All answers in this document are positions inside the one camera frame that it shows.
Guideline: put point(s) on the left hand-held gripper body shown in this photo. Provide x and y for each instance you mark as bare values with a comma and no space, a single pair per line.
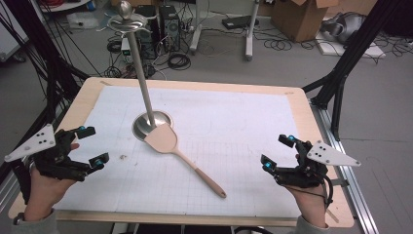
48,162

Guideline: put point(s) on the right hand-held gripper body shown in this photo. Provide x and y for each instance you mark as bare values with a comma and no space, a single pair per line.
308,172

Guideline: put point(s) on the beige spatula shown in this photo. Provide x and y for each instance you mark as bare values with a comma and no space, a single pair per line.
164,139

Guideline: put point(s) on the metal utensil stand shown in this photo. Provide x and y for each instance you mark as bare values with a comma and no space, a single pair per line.
139,65

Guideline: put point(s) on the person's left hand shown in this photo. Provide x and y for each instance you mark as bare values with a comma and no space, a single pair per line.
44,191

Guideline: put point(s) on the person's right hand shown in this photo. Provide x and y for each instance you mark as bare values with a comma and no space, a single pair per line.
310,203

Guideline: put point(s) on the metal clip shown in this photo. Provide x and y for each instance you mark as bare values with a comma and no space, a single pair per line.
339,182

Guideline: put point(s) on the white grid mat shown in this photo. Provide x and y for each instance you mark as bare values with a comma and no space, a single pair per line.
227,130

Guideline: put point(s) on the small white power unit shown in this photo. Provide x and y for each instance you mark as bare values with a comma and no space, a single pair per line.
126,50

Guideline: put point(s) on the white stand leg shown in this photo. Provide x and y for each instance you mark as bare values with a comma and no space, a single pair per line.
249,42
195,35

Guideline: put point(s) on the black computer tower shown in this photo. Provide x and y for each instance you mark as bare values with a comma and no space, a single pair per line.
147,39
169,26

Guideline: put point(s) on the clear plastic bag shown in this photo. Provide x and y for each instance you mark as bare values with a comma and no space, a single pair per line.
82,20

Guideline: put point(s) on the white board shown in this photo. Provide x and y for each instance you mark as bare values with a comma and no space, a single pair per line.
367,50

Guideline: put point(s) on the cardboard box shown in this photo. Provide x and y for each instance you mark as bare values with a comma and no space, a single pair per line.
298,19

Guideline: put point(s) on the black flat device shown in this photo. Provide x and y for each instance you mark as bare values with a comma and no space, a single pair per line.
238,22

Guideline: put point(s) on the grey bag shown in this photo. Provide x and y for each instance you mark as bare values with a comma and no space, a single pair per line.
347,27

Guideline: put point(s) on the round white table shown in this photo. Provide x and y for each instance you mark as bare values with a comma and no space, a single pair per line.
65,6

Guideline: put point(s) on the aluminium rail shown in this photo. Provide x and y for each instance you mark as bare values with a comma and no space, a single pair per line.
350,169

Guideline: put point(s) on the black frame struts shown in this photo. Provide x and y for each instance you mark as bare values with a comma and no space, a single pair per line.
354,48
55,74

